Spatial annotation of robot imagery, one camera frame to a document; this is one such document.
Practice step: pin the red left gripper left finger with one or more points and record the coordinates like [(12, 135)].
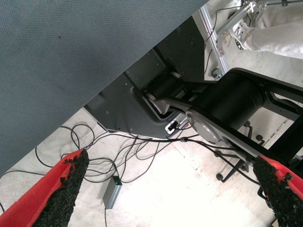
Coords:
[(30, 203)]

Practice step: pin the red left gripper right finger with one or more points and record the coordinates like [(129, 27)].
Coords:
[(284, 194)]

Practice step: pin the black chair base with castors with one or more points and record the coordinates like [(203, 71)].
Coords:
[(234, 170)]

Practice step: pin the grey power adapter box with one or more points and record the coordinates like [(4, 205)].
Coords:
[(112, 192)]

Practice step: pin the dark grey table cloth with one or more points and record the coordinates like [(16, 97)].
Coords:
[(59, 59)]

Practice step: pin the white sneaker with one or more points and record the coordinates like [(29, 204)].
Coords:
[(239, 40)]

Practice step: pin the aluminium profile rail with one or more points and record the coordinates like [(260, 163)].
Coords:
[(214, 37)]

